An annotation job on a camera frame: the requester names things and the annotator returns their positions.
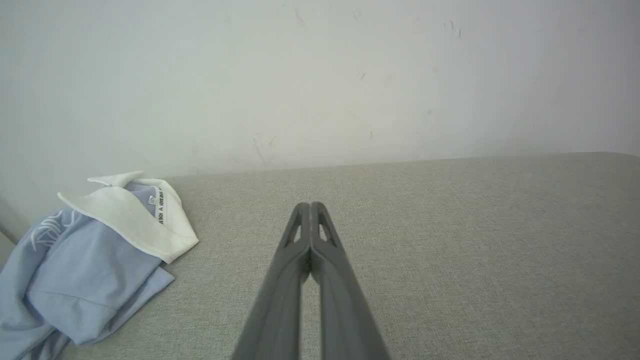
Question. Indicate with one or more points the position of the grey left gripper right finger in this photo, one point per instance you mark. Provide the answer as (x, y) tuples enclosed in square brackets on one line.
[(345, 310)]

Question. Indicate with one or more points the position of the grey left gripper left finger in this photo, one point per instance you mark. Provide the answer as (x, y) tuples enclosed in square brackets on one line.
[(280, 300)]

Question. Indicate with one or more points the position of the light blue polo shirt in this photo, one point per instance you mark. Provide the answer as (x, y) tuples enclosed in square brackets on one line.
[(85, 270)]

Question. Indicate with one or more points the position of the grey fabric sofa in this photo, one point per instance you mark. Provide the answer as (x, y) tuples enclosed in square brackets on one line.
[(475, 260)]

